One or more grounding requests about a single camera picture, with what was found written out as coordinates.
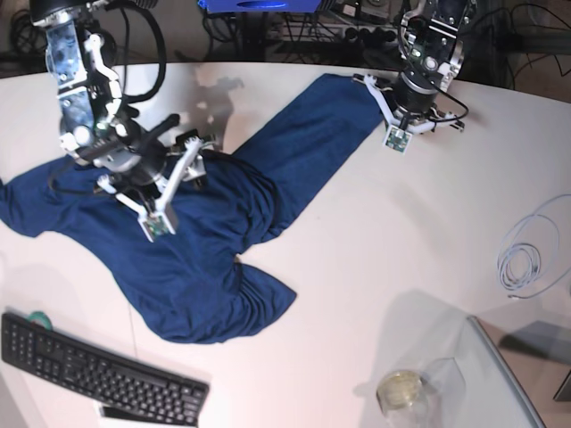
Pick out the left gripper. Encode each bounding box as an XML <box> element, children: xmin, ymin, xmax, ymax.
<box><xmin>394</xmin><ymin>70</ymin><xmax>438</xmax><ymax>120</ymax></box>

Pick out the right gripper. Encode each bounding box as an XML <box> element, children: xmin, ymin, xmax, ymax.
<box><xmin>88</xmin><ymin>113</ymin><xmax>210</xmax><ymax>196</ymax></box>

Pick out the dark blue t-shirt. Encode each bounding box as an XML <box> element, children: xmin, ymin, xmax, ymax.
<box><xmin>1</xmin><ymin>74</ymin><xmax>382</xmax><ymax>344</ymax></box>

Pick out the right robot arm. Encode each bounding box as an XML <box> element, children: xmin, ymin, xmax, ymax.
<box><xmin>29</xmin><ymin>1</ymin><xmax>211</xmax><ymax>202</ymax></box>

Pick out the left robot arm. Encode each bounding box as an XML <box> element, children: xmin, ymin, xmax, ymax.
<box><xmin>393</xmin><ymin>1</ymin><xmax>477</xmax><ymax>130</ymax></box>

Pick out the white power strip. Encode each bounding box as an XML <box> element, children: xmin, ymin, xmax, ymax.
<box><xmin>267</xmin><ymin>21</ymin><xmax>397</xmax><ymax>48</ymax></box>

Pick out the blue box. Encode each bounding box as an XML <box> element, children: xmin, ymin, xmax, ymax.
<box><xmin>197</xmin><ymin>0</ymin><xmax>321</xmax><ymax>13</ymax></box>

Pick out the green tape roll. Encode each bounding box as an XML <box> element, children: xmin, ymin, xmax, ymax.
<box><xmin>28</xmin><ymin>311</ymin><xmax>53</xmax><ymax>330</ymax></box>

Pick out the black computer keyboard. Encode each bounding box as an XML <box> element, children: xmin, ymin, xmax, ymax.
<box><xmin>1</xmin><ymin>312</ymin><xmax>210</xmax><ymax>427</ymax></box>

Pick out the clear glass jar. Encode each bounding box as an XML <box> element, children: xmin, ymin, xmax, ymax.
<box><xmin>376</xmin><ymin>370</ymin><xmax>429</xmax><ymax>428</ymax></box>

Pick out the coiled white cable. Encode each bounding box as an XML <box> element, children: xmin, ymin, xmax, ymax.
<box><xmin>496</xmin><ymin>193</ymin><xmax>571</xmax><ymax>300</ymax></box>

